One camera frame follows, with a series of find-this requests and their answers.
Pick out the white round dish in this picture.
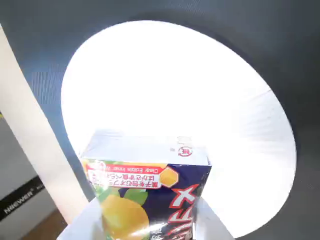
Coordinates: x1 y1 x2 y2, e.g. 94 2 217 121
60 19 298 239

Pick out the colourful candy box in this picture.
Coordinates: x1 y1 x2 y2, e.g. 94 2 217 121
79 129 213 240

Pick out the black Neewer stand pole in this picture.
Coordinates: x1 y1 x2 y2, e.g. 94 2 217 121
0 175 56 222

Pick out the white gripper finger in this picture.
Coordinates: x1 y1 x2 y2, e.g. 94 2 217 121
193 196 236 240
56 197 105 240

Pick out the dark grey mat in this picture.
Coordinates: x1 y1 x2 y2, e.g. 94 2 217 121
0 0 320 240

